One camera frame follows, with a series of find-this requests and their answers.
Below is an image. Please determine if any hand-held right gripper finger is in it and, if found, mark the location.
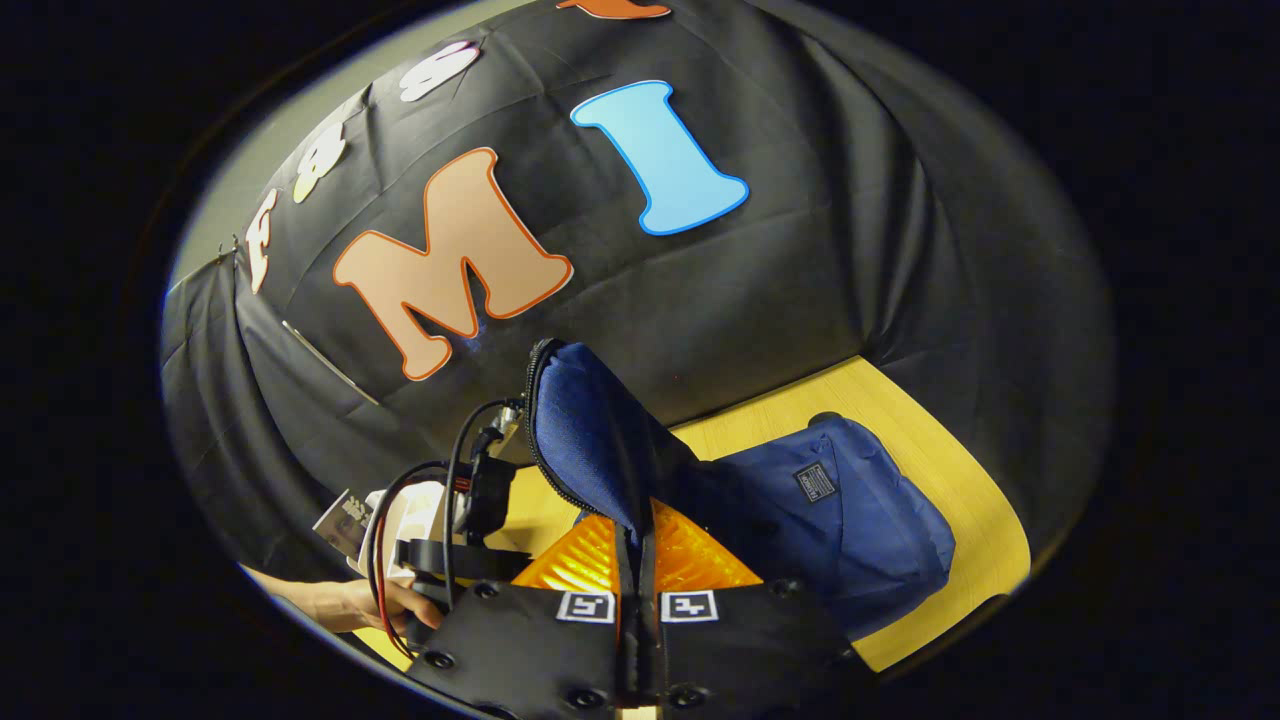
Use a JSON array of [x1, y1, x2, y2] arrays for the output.
[[640, 503, 872, 720], [404, 510, 642, 720]]

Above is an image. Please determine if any blue schoolbag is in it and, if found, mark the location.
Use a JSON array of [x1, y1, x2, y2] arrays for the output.
[[522, 337, 957, 642]]

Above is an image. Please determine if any black backdrop cloth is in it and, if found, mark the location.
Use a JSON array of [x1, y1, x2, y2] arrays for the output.
[[159, 0, 1117, 606]]

